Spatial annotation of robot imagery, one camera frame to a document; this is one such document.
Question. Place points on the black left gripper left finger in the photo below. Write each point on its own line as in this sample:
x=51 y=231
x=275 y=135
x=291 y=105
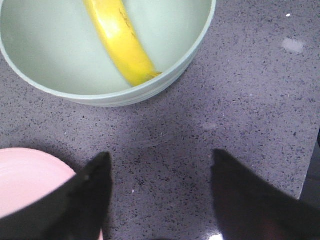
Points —
x=75 y=211

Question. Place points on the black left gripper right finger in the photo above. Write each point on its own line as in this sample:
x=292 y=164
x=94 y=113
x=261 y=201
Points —
x=248 y=208

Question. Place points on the yellow banana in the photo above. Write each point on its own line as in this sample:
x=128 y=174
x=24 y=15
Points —
x=119 y=38

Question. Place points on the pink plate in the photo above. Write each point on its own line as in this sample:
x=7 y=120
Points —
x=28 y=175

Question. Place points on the green ribbed bowl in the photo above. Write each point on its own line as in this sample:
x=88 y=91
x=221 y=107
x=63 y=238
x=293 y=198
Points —
x=53 y=46

